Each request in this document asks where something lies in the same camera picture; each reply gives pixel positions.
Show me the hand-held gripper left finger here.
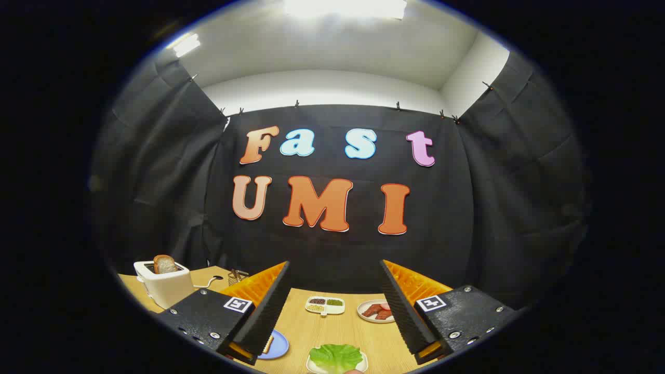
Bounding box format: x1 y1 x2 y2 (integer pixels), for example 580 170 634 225
157 261 291 366

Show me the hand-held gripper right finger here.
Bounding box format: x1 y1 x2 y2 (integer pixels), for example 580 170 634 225
378 259 515 366

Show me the green lettuce leaf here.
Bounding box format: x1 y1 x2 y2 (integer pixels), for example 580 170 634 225
309 343 364 373

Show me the blue plate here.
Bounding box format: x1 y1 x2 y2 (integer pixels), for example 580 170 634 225
258 330 289 360

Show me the white round plate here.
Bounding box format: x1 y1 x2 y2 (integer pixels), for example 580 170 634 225
357 299 396 324

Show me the small white square plate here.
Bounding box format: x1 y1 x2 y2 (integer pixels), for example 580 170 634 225
305 348 369 374

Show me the white divided dish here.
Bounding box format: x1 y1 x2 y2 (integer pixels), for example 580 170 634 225
305 296 345 317

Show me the white toaster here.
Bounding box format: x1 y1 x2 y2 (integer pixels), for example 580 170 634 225
134 260 194 310

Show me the small ceiling light panel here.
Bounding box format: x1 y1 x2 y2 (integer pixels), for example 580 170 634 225
166 32 201 58

